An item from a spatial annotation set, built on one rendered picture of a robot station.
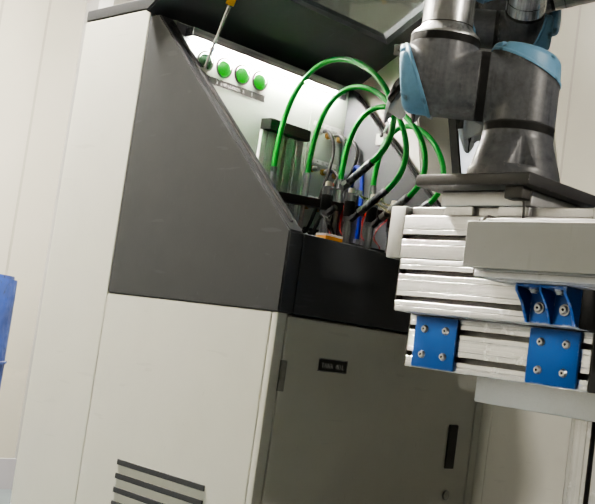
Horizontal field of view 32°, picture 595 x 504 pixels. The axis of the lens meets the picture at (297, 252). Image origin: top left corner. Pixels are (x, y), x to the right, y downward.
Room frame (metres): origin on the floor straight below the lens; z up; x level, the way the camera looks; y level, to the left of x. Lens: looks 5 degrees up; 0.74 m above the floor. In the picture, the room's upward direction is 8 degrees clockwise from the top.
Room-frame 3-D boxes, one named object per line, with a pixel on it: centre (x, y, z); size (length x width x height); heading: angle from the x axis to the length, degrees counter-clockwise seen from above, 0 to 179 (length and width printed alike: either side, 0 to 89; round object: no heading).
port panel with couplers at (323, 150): (2.81, -0.04, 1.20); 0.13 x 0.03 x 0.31; 134
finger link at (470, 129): (2.30, -0.35, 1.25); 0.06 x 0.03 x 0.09; 44
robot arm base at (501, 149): (1.71, -0.33, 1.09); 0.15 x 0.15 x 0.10
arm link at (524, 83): (1.71, -0.33, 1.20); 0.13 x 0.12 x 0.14; 81
